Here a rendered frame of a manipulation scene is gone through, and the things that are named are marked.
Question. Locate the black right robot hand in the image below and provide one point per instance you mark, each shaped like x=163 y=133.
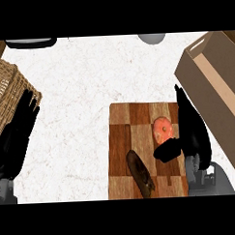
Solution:
x=192 y=132

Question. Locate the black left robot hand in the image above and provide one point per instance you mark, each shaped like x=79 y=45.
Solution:
x=17 y=136

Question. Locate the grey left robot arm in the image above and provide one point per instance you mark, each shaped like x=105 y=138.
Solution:
x=5 y=191

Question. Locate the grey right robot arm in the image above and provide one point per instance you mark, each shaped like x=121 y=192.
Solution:
x=206 y=180

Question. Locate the brown cardboard box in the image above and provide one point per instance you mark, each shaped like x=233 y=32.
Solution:
x=215 y=86

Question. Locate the wooden patchwork cutting board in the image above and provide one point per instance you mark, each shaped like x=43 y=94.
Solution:
x=136 y=138

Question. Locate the wicker basket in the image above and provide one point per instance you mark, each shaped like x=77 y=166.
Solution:
x=7 y=92

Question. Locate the dark brown eggplant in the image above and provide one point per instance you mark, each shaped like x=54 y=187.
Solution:
x=140 y=173

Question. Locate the black rimmed grey tray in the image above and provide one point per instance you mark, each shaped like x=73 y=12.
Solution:
x=30 y=42

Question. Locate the grey round bowl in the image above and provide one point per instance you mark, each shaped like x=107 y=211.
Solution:
x=151 y=38

